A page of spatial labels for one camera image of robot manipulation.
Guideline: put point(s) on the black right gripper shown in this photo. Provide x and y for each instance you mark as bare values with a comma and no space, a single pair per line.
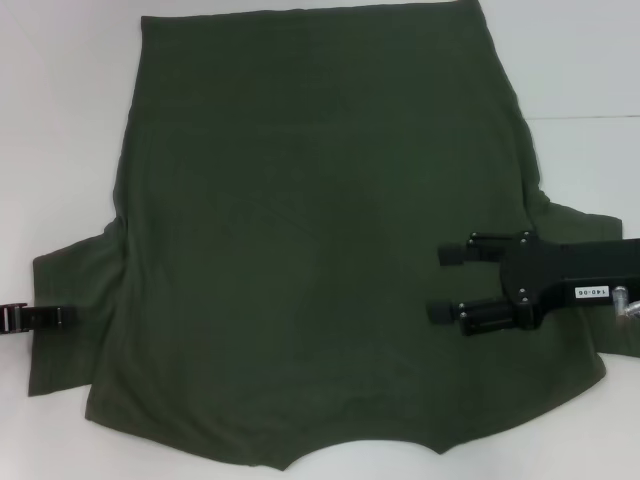
550,270

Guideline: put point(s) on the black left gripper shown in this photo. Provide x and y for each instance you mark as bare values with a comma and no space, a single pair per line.
10,319

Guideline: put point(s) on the dark green t-shirt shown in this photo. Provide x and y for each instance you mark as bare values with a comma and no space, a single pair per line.
300,200

